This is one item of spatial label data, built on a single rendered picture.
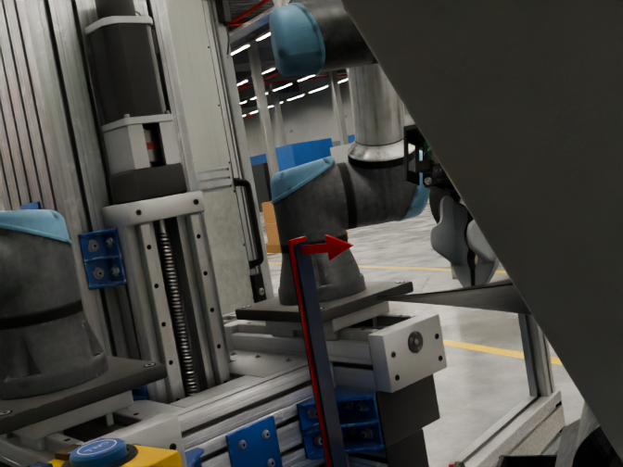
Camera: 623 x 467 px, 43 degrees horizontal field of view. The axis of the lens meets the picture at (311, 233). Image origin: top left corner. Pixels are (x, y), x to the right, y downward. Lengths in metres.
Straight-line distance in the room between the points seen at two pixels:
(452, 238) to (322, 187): 0.58
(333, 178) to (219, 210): 1.44
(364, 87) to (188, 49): 1.55
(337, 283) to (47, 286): 0.48
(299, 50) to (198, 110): 1.90
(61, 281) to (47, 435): 0.19
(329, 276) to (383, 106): 0.29
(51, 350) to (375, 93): 0.62
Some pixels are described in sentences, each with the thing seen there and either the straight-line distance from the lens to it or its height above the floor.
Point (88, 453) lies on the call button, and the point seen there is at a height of 1.08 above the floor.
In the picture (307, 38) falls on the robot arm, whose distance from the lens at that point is 0.83.
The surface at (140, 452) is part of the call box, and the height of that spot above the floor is 1.07.
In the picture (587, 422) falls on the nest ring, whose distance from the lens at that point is 0.42.
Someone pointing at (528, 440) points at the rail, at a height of 0.83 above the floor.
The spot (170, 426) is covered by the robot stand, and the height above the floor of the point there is 0.98.
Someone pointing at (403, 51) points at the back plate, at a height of 1.28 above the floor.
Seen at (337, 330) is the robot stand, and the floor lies 0.99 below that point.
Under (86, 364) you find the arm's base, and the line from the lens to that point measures 1.05.
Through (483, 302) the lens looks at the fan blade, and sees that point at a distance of 0.76.
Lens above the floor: 1.25
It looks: 4 degrees down
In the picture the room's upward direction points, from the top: 10 degrees counter-clockwise
